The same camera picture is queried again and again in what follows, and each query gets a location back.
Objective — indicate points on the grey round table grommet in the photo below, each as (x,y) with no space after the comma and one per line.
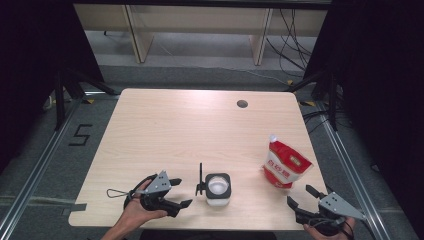
(242,103)

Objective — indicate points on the yellow tape piece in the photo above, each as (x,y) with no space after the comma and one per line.
(309,103)
(89,100)
(290,82)

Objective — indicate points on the light wooden desk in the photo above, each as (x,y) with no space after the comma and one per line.
(200,20)

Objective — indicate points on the black metal stand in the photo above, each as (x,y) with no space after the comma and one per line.
(60,100)
(332,106)

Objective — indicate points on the black curtain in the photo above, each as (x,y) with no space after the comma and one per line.
(33,50)
(383,66)

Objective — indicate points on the person's left hand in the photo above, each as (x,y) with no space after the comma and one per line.
(131,210)

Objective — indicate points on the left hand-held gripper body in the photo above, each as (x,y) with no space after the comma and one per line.
(158,185)

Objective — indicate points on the aluminium floor rail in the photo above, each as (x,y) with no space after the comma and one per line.
(349,166)
(43,160)

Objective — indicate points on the person's right hand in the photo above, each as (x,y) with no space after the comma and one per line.
(330,237)

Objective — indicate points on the grey tape strip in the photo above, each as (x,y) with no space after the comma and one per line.
(78,207)

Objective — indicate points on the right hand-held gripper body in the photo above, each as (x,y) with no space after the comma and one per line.
(336,206)

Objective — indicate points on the red and white sugar bag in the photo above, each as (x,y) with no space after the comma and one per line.
(286,163)

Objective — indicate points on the square glass jar black lid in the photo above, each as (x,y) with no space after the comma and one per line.
(217,201)

